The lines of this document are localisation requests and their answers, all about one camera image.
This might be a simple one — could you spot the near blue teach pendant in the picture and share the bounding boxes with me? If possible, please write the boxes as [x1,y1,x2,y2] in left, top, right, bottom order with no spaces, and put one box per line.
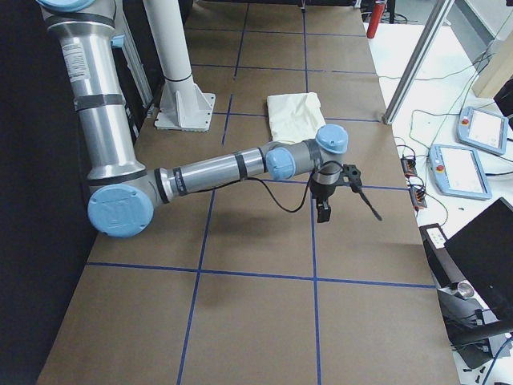
[428,144,492,201]

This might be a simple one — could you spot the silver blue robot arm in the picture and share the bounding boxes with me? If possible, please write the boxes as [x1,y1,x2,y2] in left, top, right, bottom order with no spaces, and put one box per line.
[40,1,361,237]

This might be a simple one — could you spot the aluminium frame post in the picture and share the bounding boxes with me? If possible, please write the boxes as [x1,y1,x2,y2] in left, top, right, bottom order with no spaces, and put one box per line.
[382,0,454,125]

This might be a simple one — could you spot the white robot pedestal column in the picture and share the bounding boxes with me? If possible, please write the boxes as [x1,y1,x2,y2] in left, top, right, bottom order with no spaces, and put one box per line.
[143,0,216,132]

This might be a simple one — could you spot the far orange terminal block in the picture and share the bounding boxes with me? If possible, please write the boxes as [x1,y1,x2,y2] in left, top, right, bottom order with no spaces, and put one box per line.
[400,157,418,177]

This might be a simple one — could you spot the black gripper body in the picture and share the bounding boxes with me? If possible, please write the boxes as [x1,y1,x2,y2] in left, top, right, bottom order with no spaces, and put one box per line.
[310,170,341,205]

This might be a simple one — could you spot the blue teach pendant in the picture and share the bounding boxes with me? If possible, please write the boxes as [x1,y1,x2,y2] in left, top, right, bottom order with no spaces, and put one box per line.
[428,144,492,201]
[456,107,509,156]

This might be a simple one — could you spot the black monitor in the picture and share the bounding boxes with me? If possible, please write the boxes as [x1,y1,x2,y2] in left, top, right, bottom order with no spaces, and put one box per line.
[445,197,512,319]

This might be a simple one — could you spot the far blue teach pendant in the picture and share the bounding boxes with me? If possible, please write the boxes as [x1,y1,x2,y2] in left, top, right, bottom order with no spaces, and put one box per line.
[456,107,509,156]

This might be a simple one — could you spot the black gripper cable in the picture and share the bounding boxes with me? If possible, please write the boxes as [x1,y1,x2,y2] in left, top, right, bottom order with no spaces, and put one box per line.
[244,160,383,221]

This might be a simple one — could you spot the black box white label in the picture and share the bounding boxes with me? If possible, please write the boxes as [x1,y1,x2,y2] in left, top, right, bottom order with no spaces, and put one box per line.
[419,224,467,292]

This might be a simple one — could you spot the red cylinder bottle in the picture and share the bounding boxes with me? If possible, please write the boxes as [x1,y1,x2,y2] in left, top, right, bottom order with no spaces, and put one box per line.
[366,0,387,39]

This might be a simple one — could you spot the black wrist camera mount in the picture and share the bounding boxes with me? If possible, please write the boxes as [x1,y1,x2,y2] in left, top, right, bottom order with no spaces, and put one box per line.
[338,164,362,193]

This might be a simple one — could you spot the silver metal cup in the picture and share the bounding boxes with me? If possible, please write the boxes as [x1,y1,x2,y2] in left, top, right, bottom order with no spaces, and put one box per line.
[454,282,475,300]

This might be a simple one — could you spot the cream long sleeve cat shirt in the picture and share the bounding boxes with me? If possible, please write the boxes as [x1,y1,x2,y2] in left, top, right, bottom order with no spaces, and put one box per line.
[267,92,326,144]

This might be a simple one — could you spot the near orange terminal block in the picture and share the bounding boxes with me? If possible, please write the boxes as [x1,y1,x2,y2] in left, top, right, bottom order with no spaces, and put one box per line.
[409,185,427,211]

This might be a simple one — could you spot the orange terminal block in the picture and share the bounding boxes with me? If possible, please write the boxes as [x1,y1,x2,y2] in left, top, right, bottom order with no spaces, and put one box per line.
[400,157,418,177]
[409,185,427,211]

